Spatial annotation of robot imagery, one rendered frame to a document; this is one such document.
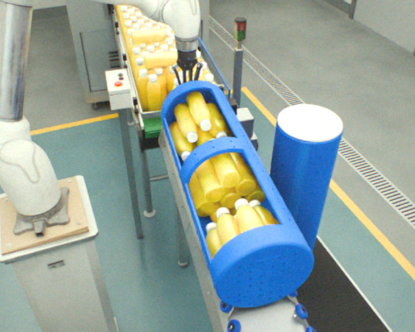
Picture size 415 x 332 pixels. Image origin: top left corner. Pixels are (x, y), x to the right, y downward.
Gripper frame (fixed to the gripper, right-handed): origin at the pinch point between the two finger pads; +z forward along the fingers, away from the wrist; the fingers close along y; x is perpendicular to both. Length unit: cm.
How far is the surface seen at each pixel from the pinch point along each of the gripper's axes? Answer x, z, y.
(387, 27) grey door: -261, 104, -288
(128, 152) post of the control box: -29, 48, 27
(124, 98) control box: -20.8, 10.8, 25.2
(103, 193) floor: -75, 116, 47
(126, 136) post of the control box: -29, 38, 27
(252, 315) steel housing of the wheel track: 90, 23, 1
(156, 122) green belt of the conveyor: -20.4, 26.3, 11.8
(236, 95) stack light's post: -47, 34, -37
